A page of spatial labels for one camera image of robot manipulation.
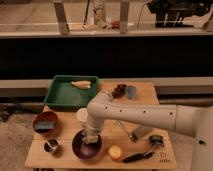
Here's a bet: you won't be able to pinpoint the purple bowl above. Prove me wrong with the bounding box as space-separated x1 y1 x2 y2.
72 130 102 160

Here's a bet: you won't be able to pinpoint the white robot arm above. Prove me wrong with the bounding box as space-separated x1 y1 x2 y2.
84 91 213 171

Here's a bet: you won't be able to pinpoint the brown wooden bowl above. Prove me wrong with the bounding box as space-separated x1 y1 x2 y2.
33 111 58 134

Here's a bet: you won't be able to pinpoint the white cup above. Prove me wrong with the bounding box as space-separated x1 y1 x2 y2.
76 108 88 125

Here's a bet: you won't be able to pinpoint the yellow apple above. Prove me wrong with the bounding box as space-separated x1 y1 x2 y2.
108 145 122 160

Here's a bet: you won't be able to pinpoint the small metal cup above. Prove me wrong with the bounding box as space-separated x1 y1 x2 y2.
44 139 59 154

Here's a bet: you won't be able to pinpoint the metal spoon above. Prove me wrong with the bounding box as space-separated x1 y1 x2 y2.
117 121 137 143

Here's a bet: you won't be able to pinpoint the green plastic tray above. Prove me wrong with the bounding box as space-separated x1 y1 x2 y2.
44 75 98 110

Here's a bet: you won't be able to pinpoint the dark red grapes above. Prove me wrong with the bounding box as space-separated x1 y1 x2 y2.
112 84 127 98

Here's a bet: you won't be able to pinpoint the blue cup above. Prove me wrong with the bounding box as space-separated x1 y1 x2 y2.
125 85 137 99

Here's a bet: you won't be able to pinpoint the round metal tin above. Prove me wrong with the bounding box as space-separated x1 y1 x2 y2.
149 135 163 146

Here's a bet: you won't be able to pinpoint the black handled utensil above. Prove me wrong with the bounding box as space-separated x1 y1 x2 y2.
122 152 155 163

